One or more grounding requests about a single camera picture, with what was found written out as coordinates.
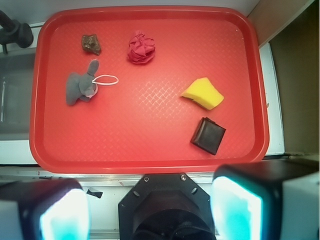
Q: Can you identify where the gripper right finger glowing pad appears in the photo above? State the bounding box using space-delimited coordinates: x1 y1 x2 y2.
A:
210 159 320 240

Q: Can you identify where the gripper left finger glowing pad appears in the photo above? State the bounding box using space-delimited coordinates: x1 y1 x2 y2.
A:
0 178 91 240

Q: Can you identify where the brown rock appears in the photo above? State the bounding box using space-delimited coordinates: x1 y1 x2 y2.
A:
81 34 102 56

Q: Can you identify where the black square leather wallet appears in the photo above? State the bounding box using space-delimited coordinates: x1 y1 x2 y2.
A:
190 117 226 156

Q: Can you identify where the yellow sponge wedge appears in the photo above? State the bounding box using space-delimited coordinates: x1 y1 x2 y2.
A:
180 77 224 110

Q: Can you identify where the red plastic tray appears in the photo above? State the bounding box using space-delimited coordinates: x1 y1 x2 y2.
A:
29 6 269 174

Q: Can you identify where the metal sink basin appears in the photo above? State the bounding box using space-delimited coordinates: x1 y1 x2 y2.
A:
0 48 36 141

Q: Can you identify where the crumpled red cloth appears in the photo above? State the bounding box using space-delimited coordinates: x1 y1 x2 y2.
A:
127 30 156 65

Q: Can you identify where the black octagonal mount base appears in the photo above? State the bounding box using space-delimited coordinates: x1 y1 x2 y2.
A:
118 173 216 240

